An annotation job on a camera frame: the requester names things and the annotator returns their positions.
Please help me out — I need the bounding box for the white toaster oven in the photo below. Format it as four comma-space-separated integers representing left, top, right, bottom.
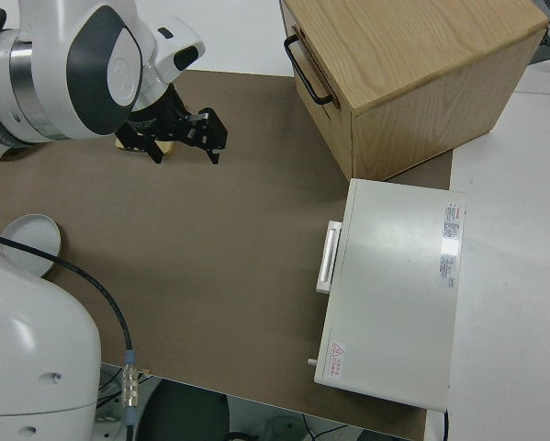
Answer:
313, 177, 467, 412

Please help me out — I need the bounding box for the brown table mat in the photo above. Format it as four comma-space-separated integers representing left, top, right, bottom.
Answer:
0, 69, 455, 435

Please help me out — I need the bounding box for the gray plate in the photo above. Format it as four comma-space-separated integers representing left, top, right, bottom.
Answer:
1, 214, 63, 278

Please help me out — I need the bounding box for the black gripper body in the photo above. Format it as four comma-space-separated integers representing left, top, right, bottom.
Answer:
116, 85, 210, 151

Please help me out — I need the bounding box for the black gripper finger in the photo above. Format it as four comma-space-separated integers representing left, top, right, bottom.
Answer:
127, 134, 165, 165
196, 107, 229, 165

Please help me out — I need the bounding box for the light wooden drawer cabinet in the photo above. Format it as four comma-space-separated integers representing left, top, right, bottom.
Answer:
278, 0, 550, 183

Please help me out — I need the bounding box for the wooden mug tree stand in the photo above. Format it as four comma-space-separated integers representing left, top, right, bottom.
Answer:
114, 137, 174, 157

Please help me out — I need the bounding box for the black cable with silver connector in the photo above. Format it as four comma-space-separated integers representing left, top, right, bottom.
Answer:
0, 231, 140, 441

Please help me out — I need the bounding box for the white oven door handle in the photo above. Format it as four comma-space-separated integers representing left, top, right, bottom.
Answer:
315, 220, 344, 295

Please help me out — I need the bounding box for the black metal drawer handle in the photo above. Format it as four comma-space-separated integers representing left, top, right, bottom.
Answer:
283, 35, 335, 107

